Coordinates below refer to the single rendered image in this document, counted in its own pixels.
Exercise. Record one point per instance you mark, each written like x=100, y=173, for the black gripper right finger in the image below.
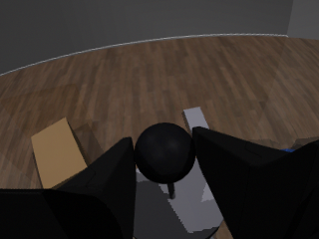
x=261, y=192

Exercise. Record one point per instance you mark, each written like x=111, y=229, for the grey flat bar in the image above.
x=194, y=117

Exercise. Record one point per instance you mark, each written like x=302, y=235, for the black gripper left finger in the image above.
x=99, y=203

